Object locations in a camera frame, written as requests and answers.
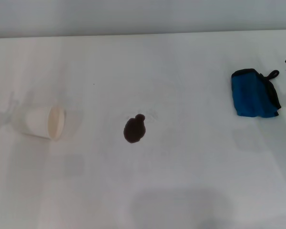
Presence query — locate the white paper cup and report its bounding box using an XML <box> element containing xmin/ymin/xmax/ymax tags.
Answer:
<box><xmin>15</xmin><ymin>104</ymin><xmax>67</xmax><ymax>142</ymax></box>

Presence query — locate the black water stain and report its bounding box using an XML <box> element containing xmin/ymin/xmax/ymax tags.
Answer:
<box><xmin>123</xmin><ymin>114</ymin><xmax>147</xmax><ymax>144</ymax></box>

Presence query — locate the blue rag with black trim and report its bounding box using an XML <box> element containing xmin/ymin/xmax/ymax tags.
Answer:
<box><xmin>230</xmin><ymin>68</ymin><xmax>282</xmax><ymax>118</ymax></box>

